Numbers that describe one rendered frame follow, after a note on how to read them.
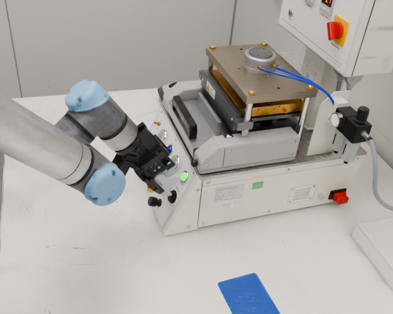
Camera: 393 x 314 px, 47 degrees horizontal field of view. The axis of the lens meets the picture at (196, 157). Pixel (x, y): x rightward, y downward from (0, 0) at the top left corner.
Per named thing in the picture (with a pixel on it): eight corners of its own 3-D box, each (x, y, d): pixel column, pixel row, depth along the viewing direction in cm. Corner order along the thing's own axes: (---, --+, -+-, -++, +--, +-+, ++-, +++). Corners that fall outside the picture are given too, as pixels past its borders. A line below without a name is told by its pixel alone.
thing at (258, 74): (281, 71, 133) (290, 28, 125) (340, 128, 110) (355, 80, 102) (203, 78, 126) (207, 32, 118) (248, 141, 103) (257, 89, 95)
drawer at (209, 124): (263, 103, 135) (268, 79, 130) (300, 145, 118) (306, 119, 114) (167, 113, 126) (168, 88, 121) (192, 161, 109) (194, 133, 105)
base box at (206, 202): (289, 136, 155) (300, 91, 145) (353, 210, 127) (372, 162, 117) (134, 157, 139) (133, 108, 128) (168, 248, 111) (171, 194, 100)
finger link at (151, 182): (166, 194, 106) (145, 174, 100) (161, 198, 106) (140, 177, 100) (161, 182, 109) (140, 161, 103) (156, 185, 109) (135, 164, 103)
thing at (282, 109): (265, 78, 128) (271, 46, 123) (304, 119, 112) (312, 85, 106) (208, 83, 123) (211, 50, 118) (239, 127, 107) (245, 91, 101)
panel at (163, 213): (135, 160, 137) (163, 109, 129) (161, 230, 114) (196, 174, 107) (129, 158, 136) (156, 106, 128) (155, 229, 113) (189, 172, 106)
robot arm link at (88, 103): (54, 101, 90) (84, 71, 91) (89, 135, 97) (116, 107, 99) (69, 113, 84) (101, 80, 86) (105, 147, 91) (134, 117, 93)
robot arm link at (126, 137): (101, 146, 93) (95, 124, 99) (115, 159, 96) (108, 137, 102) (131, 125, 92) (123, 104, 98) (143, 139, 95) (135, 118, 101)
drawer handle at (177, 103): (178, 107, 122) (179, 94, 119) (196, 138, 110) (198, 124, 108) (171, 108, 121) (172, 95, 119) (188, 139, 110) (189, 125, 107)
